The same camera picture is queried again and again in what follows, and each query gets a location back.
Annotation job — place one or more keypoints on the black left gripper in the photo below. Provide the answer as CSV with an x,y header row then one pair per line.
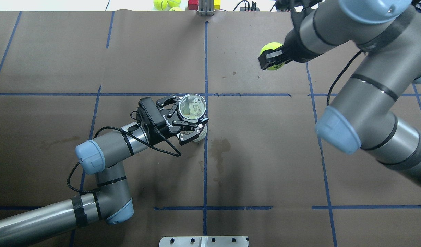
x,y
161,126

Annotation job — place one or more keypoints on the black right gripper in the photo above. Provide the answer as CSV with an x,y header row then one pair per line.
x,y
290,48

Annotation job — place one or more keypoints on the tennis ball with black logo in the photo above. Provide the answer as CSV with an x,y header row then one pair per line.
x,y
271,56

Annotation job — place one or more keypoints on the white tennis ball can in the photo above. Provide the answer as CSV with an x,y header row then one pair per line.
x,y
193,98

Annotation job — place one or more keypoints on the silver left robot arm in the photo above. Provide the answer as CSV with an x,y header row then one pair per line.
x,y
111,200

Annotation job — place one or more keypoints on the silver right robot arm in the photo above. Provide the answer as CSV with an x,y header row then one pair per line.
x,y
360,117

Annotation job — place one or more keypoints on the spare tennis ball on desk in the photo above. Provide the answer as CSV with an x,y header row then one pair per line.
x,y
175,9

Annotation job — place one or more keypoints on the black connector box far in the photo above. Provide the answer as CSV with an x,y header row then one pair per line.
x,y
247,6

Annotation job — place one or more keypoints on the red toy cube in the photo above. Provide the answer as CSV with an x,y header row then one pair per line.
x,y
193,5

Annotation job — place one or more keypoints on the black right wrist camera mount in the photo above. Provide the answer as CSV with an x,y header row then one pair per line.
x,y
296,5

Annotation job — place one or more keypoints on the aluminium frame post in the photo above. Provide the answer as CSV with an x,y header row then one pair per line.
x,y
206,8

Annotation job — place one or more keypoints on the white pedestal column with base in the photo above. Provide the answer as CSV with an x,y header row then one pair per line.
x,y
204,241

